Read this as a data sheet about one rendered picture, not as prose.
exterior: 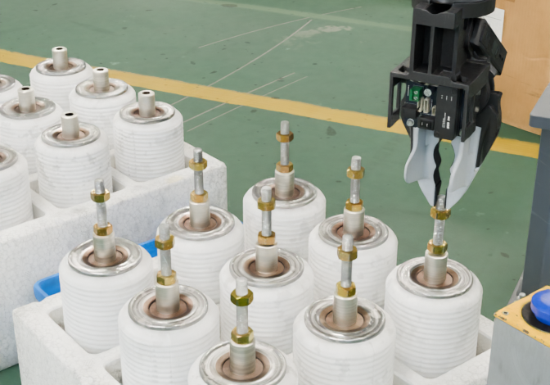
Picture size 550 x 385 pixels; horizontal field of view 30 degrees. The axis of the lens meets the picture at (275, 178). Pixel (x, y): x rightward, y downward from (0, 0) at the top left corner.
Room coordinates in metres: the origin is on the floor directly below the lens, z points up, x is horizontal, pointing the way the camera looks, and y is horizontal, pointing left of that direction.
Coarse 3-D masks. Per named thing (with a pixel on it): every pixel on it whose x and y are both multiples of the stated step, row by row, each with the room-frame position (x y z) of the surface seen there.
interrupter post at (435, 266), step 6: (426, 252) 0.87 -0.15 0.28; (426, 258) 0.87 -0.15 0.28; (432, 258) 0.86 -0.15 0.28; (438, 258) 0.86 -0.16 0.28; (444, 258) 0.86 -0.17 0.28; (426, 264) 0.87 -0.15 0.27; (432, 264) 0.86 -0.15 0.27; (438, 264) 0.86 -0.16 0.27; (444, 264) 0.86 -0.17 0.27; (426, 270) 0.87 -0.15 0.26; (432, 270) 0.86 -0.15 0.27; (438, 270) 0.86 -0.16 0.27; (444, 270) 0.86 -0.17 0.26; (426, 276) 0.86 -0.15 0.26; (432, 276) 0.86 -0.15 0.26; (438, 276) 0.86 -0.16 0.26; (444, 276) 0.86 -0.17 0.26; (426, 282) 0.86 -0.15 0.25; (432, 282) 0.86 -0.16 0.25; (438, 282) 0.86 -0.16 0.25
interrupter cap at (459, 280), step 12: (408, 264) 0.89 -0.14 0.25; (420, 264) 0.89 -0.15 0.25; (456, 264) 0.89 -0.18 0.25; (396, 276) 0.87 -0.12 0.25; (408, 276) 0.87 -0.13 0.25; (420, 276) 0.88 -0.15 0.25; (456, 276) 0.87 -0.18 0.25; (468, 276) 0.87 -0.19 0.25; (408, 288) 0.85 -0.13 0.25; (420, 288) 0.85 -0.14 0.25; (432, 288) 0.85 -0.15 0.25; (444, 288) 0.85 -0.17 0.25; (456, 288) 0.85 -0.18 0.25; (468, 288) 0.85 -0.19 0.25
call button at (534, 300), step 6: (534, 294) 0.72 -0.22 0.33; (540, 294) 0.72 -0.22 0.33; (546, 294) 0.72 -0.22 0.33; (534, 300) 0.71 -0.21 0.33; (540, 300) 0.71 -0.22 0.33; (546, 300) 0.71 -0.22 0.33; (534, 306) 0.70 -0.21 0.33; (540, 306) 0.70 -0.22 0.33; (546, 306) 0.70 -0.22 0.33; (534, 312) 0.70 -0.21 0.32; (540, 312) 0.70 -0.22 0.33; (546, 312) 0.69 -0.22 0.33; (540, 318) 0.70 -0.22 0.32; (546, 318) 0.69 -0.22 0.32
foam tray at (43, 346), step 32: (32, 320) 0.90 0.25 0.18; (480, 320) 0.90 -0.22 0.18; (32, 352) 0.89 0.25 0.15; (64, 352) 0.84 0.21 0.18; (480, 352) 0.88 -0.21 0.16; (32, 384) 0.90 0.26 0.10; (64, 384) 0.83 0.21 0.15; (96, 384) 0.80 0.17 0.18; (416, 384) 0.79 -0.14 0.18; (448, 384) 0.79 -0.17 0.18; (480, 384) 0.81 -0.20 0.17
